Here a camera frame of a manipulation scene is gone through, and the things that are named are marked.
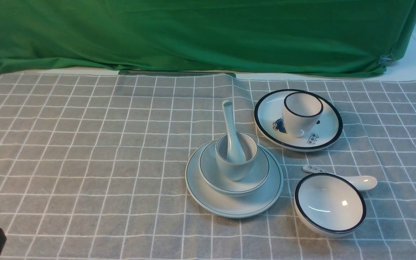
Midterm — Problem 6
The white black-rimmed plate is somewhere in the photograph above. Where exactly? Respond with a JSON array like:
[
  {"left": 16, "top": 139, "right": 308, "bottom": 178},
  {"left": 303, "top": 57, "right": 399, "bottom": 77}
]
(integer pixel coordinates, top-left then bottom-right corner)
[{"left": 254, "top": 89, "right": 343, "bottom": 152}]

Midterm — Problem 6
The green backdrop cloth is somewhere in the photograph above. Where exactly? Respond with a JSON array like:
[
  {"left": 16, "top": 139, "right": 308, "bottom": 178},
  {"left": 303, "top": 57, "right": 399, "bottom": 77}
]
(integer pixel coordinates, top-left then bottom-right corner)
[{"left": 0, "top": 0, "right": 416, "bottom": 78}]

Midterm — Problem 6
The metal binder clip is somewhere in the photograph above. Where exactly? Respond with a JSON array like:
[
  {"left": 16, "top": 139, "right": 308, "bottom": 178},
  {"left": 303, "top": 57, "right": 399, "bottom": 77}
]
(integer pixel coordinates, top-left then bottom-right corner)
[{"left": 377, "top": 54, "right": 396, "bottom": 67}]

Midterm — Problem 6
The grey checked tablecloth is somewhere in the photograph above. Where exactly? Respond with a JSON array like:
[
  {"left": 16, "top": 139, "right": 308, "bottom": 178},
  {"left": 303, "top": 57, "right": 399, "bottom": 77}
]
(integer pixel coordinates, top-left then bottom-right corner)
[{"left": 0, "top": 74, "right": 416, "bottom": 260}]

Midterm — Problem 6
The pale blue ceramic cup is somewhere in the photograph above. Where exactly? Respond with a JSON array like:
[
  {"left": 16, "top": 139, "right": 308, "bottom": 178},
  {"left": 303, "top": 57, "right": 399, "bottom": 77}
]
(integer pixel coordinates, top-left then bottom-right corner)
[{"left": 215, "top": 132, "right": 259, "bottom": 181}]

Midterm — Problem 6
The white black-rimmed bowl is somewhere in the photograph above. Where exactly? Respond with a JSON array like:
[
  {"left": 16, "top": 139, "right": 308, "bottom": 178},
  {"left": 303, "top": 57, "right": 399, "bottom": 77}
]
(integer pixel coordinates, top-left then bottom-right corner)
[{"left": 293, "top": 173, "right": 367, "bottom": 238}]

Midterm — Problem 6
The pale blue ceramic bowl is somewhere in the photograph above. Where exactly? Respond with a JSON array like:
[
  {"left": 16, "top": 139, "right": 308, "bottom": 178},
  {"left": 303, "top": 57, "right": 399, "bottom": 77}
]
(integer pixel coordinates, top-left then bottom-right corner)
[{"left": 199, "top": 142, "right": 269, "bottom": 196}]

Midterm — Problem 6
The pale blue ceramic plate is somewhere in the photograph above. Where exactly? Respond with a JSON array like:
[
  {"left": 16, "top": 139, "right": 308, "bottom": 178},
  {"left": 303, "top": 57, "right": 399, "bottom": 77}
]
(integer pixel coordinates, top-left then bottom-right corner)
[{"left": 185, "top": 141, "right": 284, "bottom": 218}]

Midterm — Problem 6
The pale blue ceramic spoon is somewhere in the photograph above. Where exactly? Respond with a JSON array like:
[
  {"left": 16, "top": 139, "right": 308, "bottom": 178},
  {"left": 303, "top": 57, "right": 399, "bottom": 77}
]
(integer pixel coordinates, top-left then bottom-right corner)
[{"left": 222, "top": 100, "right": 247, "bottom": 164}]

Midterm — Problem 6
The white black-rimmed cup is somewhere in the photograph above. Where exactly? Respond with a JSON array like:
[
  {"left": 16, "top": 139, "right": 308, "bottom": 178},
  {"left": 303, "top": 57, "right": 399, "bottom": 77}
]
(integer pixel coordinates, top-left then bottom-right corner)
[{"left": 282, "top": 92, "right": 324, "bottom": 138}]

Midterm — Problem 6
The white patterned ceramic spoon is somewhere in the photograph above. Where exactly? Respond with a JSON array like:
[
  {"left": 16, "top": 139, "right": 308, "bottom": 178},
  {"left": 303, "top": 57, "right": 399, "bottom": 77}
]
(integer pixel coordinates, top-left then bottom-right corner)
[{"left": 302, "top": 164, "right": 378, "bottom": 191}]

